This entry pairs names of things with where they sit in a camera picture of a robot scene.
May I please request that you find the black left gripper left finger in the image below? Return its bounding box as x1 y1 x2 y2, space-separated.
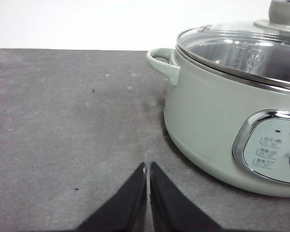
77 162 147 232

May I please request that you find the glass pot lid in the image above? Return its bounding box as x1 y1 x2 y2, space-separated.
176 0 290 88

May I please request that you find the green electric steamer pot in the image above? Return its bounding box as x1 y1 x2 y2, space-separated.
147 48 290 196

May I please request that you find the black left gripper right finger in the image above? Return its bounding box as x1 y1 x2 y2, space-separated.
150 162 223 232

